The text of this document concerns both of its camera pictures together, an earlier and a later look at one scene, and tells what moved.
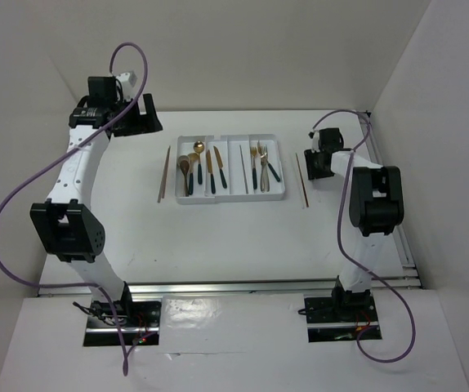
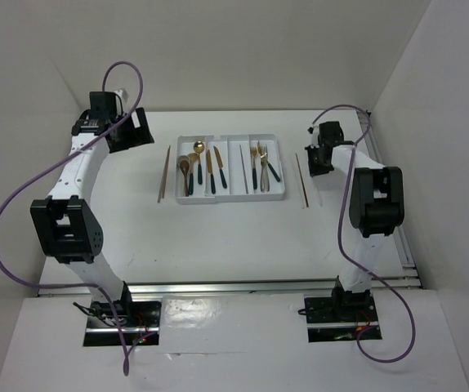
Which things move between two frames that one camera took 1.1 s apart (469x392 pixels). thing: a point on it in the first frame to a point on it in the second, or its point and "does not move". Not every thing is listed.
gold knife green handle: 221,166 does not move
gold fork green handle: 253,153 does not move
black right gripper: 312,172 does not move
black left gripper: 144,123 to 139,135
